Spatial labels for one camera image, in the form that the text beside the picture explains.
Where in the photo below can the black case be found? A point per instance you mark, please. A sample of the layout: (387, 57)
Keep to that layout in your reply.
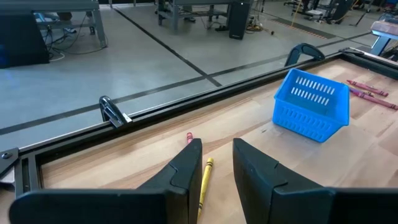
(21, 40)

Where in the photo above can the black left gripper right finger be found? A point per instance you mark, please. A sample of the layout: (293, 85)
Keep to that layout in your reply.
(295, 205)

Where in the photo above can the black equipment stand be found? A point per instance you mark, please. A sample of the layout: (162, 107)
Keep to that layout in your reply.
(340, 9)

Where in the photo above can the table clamp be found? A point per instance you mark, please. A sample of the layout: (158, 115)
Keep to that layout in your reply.
(306, 49)
(110, 112)

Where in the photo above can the yellow crayon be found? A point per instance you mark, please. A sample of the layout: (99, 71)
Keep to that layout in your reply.
(205, 183)

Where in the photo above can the grey-legged side table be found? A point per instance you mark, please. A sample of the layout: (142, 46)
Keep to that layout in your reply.
(385, 28)

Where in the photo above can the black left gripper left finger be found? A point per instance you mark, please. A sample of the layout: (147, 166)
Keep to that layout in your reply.
(124, 208)

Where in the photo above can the black aluminium table frame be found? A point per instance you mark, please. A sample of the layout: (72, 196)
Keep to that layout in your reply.
(217, 96)

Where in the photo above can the black computer tower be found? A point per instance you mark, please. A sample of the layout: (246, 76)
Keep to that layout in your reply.
(239, 21)

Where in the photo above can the grey metal table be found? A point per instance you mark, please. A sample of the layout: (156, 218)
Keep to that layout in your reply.
(174, 15)

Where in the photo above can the red crayons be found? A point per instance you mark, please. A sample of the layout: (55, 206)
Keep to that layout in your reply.
(379, 101)

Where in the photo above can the grey metal workbench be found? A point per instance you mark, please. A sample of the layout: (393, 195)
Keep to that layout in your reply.
(46, 6)

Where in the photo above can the purple crayon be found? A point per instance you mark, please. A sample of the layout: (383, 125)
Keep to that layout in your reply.
(360, 92)

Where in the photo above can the red crayon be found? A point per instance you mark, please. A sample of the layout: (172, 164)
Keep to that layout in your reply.
(367, 88)
(189, 137)

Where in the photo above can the blue plastic basket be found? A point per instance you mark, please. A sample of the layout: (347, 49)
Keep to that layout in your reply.
(311, 124)

